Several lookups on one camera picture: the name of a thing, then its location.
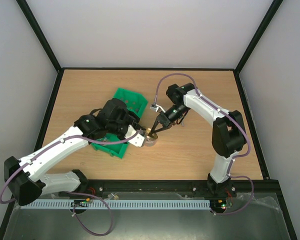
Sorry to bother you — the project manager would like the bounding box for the gold jar lid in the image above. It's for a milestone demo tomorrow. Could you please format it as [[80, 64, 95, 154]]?
[[145, 128, 158, 141]]

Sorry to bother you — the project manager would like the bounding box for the silver metal scoop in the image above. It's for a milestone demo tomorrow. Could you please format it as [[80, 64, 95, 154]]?
[[176, 117, 185, 126]]

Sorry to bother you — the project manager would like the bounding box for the green black bin set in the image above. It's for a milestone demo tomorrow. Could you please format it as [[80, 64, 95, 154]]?
[[89, 87, 149, 160]]

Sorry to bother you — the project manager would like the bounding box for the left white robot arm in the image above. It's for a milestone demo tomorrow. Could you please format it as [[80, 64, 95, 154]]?
[[3, 98, 146, 206]]

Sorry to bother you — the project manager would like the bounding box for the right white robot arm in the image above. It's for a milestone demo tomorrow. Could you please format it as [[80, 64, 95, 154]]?
[[150, 83, 247, 196]]

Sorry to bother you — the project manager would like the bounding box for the clear glass jar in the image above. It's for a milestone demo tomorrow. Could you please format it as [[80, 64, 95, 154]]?
[[144, 136, 157, 147]]

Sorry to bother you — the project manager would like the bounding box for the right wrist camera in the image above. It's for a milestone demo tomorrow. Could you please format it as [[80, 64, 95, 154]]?
[[150, 103, 166, 113]]

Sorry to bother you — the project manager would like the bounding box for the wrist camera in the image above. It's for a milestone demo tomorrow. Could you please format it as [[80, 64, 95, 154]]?
[[150, 103, 166, 113], [124, 125, 146, 148]]

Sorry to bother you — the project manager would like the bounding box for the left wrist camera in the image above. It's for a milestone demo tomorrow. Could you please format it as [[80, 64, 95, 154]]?
[[124, 125, 146, 148]]

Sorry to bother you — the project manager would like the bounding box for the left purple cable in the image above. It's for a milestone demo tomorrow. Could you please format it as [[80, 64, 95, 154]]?
[[0, 128, 141, 236]]

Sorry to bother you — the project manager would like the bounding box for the light blue cable duct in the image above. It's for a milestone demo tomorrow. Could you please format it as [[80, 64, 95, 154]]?
[[20, 199, 211, 210]]

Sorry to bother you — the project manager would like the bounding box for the black cage frame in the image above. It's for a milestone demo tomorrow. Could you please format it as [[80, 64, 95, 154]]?
[[0, 0, 297, 240]]

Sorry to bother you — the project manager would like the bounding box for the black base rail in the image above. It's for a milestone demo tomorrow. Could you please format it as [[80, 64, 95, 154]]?
[[14, 177, 281, 198]]

